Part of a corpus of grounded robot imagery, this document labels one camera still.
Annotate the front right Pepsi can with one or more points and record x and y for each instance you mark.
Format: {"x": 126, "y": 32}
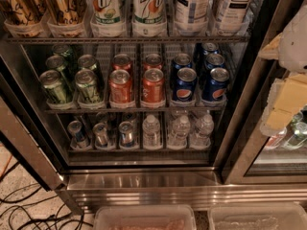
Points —
{"x": 216, "y": 83}

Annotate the middle right green can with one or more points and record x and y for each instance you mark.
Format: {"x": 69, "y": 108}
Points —
{"x": 91, "y": 63}

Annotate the front left Pepsi can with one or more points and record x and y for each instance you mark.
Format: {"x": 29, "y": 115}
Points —
{"x": 185, "y": 85}

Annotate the right Teas Tea bottle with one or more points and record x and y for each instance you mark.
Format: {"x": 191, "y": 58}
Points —
{"x": 230, "y": 14}

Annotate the left Red Bull can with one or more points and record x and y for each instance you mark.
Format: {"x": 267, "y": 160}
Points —
{"x": 77, "y": 131}

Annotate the right water bottle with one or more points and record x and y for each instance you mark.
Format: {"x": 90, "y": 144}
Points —
{"x": 200, "y": 136}

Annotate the right Red Bull can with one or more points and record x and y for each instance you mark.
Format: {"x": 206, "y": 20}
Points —
{"x": 126, "y": 134}

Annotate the rear right orange can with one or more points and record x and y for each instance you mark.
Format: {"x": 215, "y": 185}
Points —
{"x": 153, "y": 61}

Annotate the front right green can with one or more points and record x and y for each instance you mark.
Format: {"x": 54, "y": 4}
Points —
{"x": 88, "y": 85}

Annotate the rear green can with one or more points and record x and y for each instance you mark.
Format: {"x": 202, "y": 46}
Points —
{"x": 65, "y": 51}

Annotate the middle left green can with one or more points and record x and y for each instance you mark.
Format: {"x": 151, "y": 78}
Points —
{"x": 60, "y": 64}

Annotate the open fridge door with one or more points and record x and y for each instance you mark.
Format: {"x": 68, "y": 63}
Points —
{"x": 18, "y": 139}

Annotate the teas tea bottle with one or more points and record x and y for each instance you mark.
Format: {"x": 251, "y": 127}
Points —
{"x": 230, "y": 14}
{"x": 191, "y": 11}

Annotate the rear left orange can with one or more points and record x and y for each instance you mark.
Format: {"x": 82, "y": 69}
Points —
{"x": 122, "y": 62}

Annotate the front right orange can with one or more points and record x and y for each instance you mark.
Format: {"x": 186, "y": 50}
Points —
{"x": 153, "y": 86}

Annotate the left water bottle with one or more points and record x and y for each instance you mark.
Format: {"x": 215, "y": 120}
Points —
{"x": 151, "y": 133}

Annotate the rear Pepsi can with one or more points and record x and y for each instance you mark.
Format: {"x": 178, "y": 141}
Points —
{"x": 209, "y": 48}

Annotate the water bottle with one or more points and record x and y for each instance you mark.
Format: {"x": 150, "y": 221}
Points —
{"x": 151, "y": 133}
{"x": 200, "y": 136}
{"x": 177, "y": 137}

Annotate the front left green can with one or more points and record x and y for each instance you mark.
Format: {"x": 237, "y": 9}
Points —
{"x": 55, "y": 87}

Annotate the middle right Pepsi can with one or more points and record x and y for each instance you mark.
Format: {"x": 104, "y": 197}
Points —
{"x": 214, "y": 61}

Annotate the left clear plastic bin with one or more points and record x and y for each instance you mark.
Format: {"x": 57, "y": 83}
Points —
{"x": 148, "y": 217}

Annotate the red can behind glass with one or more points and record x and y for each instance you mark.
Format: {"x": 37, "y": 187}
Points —
{"x": 275, "y": 140}

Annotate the middle Red Bull can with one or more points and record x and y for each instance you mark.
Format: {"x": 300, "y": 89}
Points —
{"x": 101, "y": 136}

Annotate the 7up can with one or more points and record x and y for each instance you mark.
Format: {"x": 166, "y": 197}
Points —
{"x": 148, "y": 12}
{"x": 107, "y": 12}

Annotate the front left orange can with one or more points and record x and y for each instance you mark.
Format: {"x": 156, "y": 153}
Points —
{"x": 120, "y": 84}

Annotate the middle water bottle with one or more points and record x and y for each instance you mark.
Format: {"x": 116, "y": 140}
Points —
{"x": 177, "y": 137}

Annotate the clear plastic bin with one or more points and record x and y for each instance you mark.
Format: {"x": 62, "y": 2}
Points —
{"x": 148, "y": 217}
{"x": 257, "y": 216}

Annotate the lacroix can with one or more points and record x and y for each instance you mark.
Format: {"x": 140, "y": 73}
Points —
{"x": 66, "y": 12}
{"x": 23, "y": 12}

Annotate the middle left Pepsi can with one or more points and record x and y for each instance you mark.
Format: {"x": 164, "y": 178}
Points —
{"x": 179, "y": 61}

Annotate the pepsi can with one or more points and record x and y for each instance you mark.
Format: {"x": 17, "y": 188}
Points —
{"x": 216, "y": 83}
{"x": 209, "y": 48}
{"x": 185, "y": 85}
{"x": 214, "y": 61}
{"x": 179, "y": 61}

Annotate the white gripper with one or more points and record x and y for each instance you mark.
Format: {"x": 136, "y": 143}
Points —
{"x": 296, "y": 45}

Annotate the red bull can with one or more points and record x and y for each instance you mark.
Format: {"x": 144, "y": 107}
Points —
{"x": 101, "y": 136}
{"x": 77, "y": 131}
{"x": 126, "y": 134}

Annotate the left Teas Tea bottle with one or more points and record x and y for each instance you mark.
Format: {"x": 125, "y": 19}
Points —
{"x": 191, "y": 11}

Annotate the far left LaCroix can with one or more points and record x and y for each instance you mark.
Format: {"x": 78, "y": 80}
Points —
{"x": 23, "y": 12}

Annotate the orange can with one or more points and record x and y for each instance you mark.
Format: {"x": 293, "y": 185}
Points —
{"x": 153, "y": 86}
{"x": 120, "y": 84}
{"x": 122, "y": 62}
{"x": 153, "y": 61}

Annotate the green can behind glass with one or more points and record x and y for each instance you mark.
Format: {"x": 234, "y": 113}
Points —
{"x": 299, "y": 133}

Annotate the right clear plastic bin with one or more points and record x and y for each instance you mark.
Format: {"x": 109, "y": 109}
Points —
{"x": 257, "y": 216}

